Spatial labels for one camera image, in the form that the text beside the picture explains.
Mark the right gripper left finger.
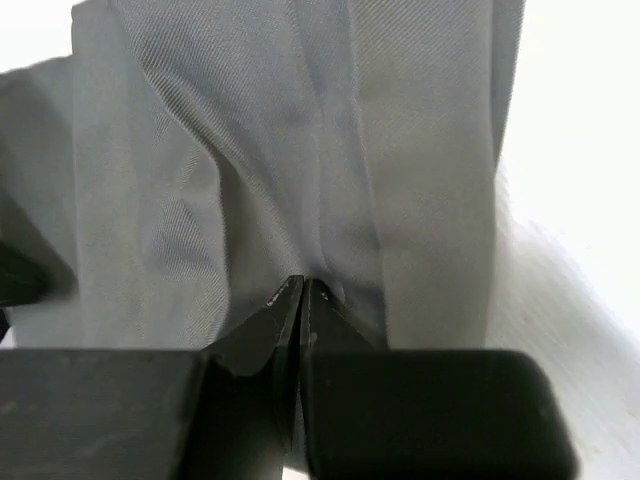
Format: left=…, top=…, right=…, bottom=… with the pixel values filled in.
left=1, top=276, right=304, bottom=479

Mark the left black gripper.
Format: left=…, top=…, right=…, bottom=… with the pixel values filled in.
left=0, top=242, right=48, bottom=340

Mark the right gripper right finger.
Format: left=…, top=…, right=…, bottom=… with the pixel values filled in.
left=300, top=279, right=579, bottom=479

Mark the grey pleated skirt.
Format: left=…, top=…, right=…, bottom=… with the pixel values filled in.
left=1, top=1, right=524, bottom=348

